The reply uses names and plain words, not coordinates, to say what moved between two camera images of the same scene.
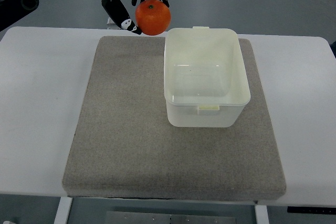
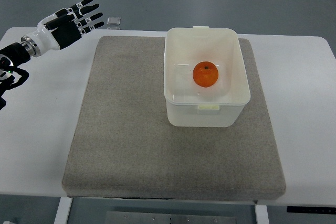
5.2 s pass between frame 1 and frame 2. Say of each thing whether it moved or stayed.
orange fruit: moved
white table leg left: stayed
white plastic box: stayed
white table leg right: stayed
